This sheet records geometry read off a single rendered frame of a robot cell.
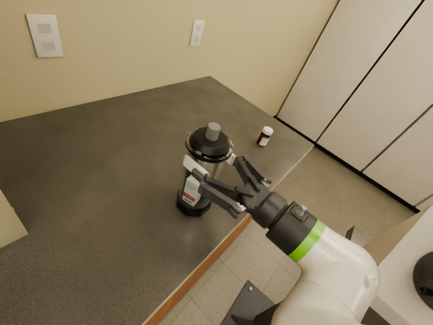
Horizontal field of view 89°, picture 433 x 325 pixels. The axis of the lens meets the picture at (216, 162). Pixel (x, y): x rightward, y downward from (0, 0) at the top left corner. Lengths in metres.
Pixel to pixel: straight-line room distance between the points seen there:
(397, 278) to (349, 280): 0.32
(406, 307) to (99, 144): 0.93
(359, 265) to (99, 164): 0.66
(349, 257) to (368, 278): 0.04
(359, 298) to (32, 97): 0.98
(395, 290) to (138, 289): 0.60
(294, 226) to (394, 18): 2.52
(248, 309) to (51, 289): 1.23
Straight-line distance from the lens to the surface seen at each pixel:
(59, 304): 0.56
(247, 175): 0.50
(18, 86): 0.92
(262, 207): 0.44
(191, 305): 1.53
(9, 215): 0.57
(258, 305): 1.64
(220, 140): 0.48
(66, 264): 0.59
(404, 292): 0.76
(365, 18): 2.83
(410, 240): 0.75
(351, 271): 0.44
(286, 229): 0.43
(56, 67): 0.92
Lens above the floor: 1.47
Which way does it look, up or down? 42 degrees down
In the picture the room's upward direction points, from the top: 21 degrees clockwise
